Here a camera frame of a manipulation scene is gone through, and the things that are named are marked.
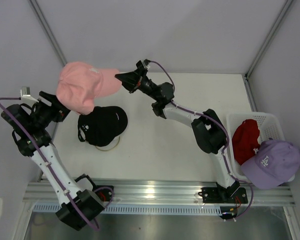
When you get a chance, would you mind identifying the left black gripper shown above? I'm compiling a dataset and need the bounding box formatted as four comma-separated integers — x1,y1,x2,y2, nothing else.
31,91,78,128

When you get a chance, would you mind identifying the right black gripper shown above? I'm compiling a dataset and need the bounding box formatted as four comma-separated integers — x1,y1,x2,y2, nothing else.
113,67,159,102

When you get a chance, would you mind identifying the pink baseball cap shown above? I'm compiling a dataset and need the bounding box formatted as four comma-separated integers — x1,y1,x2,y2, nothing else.
56,61,122,115

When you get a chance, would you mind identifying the black NY baseball cap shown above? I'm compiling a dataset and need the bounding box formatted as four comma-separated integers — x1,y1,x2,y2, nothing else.
77,106,128,147

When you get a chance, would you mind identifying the gold wire hat stand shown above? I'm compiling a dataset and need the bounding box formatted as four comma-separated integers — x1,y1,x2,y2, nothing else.
95,135,121,152

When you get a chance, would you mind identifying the red baseball cap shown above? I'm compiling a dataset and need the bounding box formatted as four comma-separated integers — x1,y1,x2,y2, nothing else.
232,119,260,165

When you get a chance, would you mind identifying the purple LA baseball cap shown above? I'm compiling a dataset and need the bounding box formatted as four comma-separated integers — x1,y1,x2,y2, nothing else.
240,139,300,190

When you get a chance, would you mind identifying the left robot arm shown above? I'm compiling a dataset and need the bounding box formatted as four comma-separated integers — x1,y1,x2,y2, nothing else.
0,87,105,232

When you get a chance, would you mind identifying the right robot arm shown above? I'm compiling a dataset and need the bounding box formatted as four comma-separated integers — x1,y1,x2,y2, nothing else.
115,70,240,203

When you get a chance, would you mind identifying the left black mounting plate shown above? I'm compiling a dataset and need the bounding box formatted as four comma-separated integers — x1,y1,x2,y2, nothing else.
95,185,114,202

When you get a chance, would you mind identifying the black mounting plate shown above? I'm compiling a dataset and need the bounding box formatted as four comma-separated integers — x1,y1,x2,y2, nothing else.
198,187,248,204
95,185,114,202

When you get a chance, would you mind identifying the white plastic basket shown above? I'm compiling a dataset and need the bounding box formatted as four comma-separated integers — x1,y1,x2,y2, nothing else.
226,112,286,182

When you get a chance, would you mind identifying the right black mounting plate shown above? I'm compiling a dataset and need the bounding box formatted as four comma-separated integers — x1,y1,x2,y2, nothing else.
198,187,248,204

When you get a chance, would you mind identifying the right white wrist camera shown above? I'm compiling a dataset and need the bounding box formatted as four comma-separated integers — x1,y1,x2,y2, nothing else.
136,59,151,71

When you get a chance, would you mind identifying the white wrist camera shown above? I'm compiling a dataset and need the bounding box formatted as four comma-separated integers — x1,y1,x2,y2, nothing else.
136,59,151,71
20,86,38,102

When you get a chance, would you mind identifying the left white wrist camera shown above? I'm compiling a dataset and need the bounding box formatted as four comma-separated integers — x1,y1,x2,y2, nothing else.
20,86,38,102

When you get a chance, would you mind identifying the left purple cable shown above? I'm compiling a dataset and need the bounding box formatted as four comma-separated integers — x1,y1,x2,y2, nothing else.
0,97,116,231

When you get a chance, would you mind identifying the left aluminium frame post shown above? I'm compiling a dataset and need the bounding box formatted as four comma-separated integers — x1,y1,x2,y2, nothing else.
27,0,68,67

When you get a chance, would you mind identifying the aluminium frame post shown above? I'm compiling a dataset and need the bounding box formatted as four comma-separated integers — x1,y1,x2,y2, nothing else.
245,0,296,81
27,0,68,67

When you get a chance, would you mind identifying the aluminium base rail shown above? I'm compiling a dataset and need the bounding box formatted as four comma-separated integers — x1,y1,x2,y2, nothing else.
22,178,296,207

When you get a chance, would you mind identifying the white slotted cable duct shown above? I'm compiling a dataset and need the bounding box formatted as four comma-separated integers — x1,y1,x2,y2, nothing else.
33,204,237,215

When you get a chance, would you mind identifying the right aluminium frame post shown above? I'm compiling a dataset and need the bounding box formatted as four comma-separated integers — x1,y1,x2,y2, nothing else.
245,0,296,81

